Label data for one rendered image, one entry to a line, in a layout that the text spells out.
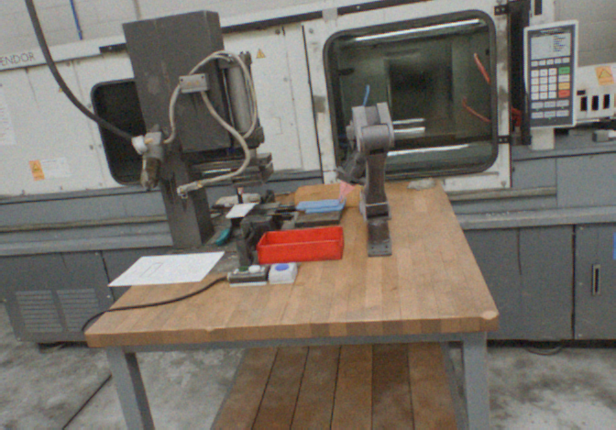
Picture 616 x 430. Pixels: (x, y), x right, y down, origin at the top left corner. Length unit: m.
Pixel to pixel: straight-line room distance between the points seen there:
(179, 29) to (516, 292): 1.78
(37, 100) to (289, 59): 1.31
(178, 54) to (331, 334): 0.96
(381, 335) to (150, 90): 1.04
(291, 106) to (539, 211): 1.15
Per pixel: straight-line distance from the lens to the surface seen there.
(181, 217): 1.74
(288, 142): 2.28
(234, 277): 1.38
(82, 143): 2.73
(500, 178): 2.23
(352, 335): 1.16
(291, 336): 1.18
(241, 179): 1.58
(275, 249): 1.47
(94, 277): 2.95
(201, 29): 1.60
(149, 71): 1.67
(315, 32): 2.16
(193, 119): 1.64
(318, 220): 1.74
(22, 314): 3.37
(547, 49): 2.07
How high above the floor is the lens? 1.48
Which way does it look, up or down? 16 degrees down
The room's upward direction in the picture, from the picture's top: 8 degrees counter-clockwise
